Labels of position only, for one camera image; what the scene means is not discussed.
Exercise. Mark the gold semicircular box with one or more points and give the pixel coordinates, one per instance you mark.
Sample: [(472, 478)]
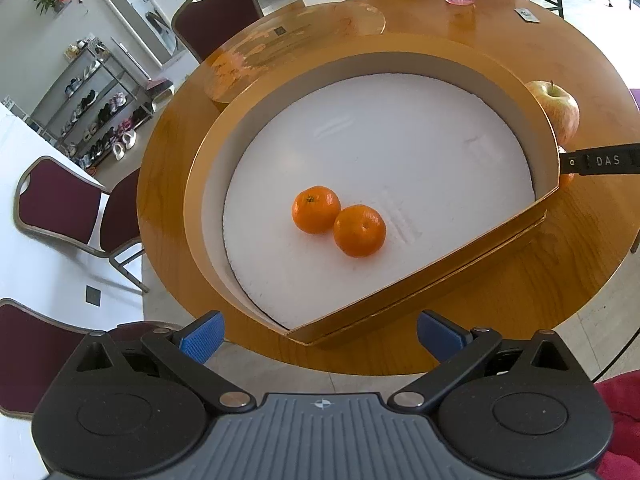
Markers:
[(450, 260)]

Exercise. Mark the person's red clothing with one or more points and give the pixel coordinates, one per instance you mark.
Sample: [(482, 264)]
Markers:
[(620, 430)]

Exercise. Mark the metal shoe rack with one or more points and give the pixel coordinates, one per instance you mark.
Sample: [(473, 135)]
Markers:
[(95, 105)]

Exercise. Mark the round wooden desktop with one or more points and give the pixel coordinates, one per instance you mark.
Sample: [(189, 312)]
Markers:
[(575, 260)]

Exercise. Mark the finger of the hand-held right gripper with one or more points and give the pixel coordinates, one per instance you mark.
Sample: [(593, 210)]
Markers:
[(600, 161)]

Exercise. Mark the red yellow apple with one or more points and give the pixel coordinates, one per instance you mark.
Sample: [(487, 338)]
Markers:
[(560, 110)]

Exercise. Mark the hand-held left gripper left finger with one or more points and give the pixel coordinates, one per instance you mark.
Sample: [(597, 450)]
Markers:
[(202, 338)]

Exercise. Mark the orange tangerine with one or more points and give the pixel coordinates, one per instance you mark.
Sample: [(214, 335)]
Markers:
[(360, 231), (567, 181), (315, 210)]

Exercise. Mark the small grey card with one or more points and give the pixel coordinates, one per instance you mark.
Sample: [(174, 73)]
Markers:
[(527, 15)]

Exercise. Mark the dark floor socket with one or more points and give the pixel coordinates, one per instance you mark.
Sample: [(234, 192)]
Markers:
[(94, 295)]

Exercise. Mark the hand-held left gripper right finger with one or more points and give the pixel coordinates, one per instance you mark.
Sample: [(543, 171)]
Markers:
[(440, 335)]

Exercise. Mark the glass door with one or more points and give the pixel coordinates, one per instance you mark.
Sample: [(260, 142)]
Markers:
[(125, 15)]

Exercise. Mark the maroon banquet chair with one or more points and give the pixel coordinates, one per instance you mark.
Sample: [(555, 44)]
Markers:
[(30, 355), (55, 200), (220, 20)]

